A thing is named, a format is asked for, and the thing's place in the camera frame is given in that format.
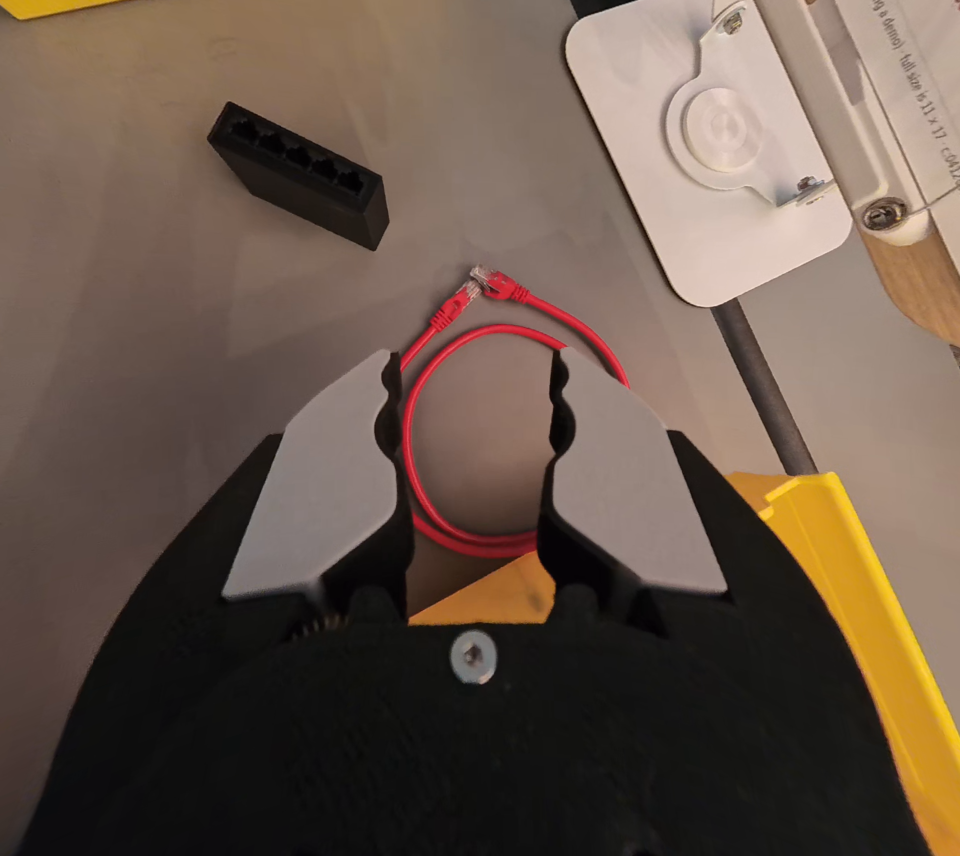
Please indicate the black ethernet port box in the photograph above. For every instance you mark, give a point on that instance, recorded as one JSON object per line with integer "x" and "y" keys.
{"x": 300, "y": 182}

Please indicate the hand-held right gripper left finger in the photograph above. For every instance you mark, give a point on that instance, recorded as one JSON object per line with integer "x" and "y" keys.
{"x": 323, "y": 496}

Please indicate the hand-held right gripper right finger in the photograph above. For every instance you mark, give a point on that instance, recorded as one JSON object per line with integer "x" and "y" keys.
{"x": 638, "y": 496}

